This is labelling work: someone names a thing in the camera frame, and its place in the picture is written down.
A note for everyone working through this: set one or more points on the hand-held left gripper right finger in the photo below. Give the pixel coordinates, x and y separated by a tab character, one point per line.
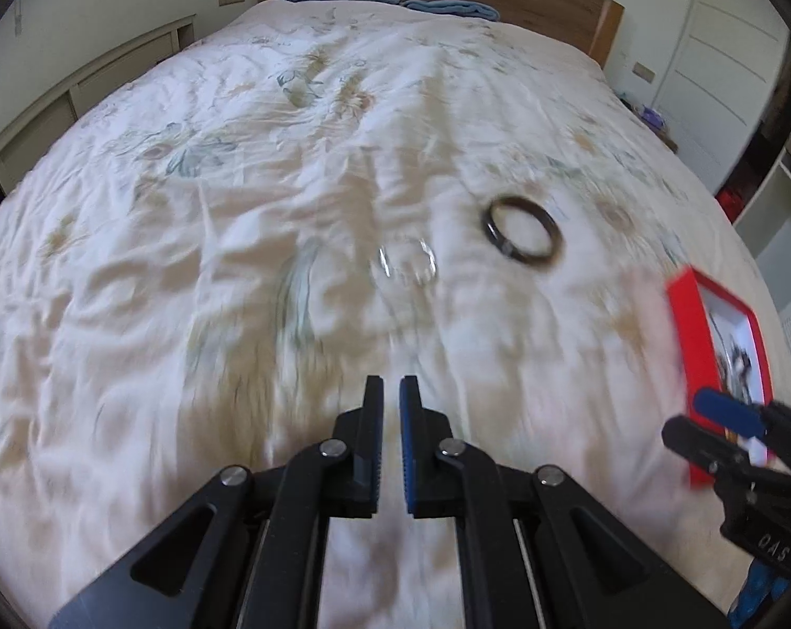
408	432

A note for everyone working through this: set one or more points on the red jewelry box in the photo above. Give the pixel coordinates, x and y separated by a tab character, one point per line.
687	341

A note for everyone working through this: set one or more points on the flat blue pillow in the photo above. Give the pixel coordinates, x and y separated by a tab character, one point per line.
451	8

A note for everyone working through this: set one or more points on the red bag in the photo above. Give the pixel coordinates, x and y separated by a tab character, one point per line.
733	205

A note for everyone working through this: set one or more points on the white wall fixture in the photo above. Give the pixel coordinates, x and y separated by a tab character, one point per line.
18	10

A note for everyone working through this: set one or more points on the dark brown bangle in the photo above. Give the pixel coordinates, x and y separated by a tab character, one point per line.
490	229

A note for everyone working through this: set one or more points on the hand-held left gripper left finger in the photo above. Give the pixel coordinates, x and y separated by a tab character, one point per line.
372	419

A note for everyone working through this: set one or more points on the brown nightstand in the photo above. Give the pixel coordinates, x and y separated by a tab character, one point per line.
661	134

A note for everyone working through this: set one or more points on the white wardrobe door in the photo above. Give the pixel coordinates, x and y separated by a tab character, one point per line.
723	65

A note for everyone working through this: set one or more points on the purple packet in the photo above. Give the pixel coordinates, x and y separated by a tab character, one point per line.
654	116

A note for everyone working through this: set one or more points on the beige wall socket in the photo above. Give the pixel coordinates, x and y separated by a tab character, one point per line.
644	71

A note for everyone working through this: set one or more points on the low slatted wall cabinet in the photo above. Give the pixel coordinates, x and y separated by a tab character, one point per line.
74	92

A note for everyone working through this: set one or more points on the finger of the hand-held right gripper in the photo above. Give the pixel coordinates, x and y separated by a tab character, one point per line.
697	439
729	407

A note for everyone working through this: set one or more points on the open white wardrobe shelving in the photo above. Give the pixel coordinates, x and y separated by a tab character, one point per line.
775	223

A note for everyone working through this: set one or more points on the floral cream blanket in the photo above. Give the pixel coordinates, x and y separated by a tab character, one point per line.
238	242

